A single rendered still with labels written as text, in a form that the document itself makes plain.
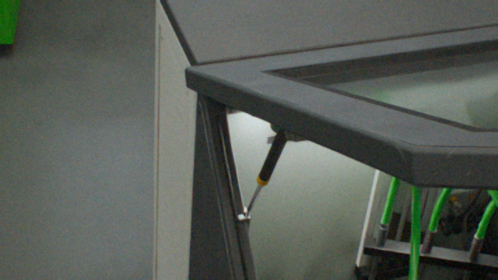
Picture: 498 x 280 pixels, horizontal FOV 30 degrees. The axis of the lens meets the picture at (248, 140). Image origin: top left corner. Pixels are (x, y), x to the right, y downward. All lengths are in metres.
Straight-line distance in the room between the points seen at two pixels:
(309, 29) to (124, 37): 2.69
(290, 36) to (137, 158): 2.07
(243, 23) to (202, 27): 0.07
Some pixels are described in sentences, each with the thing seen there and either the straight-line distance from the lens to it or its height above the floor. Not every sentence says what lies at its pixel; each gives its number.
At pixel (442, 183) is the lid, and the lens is 0.82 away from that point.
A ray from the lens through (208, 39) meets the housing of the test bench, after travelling 1.62.
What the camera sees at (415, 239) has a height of 1.39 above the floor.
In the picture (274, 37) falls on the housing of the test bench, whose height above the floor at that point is 1.50.
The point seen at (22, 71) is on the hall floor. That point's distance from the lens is 4.12.
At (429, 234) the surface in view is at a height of 1.15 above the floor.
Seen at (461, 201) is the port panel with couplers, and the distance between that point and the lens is 2.00.
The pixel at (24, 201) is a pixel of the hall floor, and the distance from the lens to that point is 3.50.
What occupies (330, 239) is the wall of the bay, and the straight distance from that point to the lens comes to 1.91.
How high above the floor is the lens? 2.40
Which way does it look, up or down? 40 degrees down
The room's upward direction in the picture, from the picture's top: 5 degrees clockwise
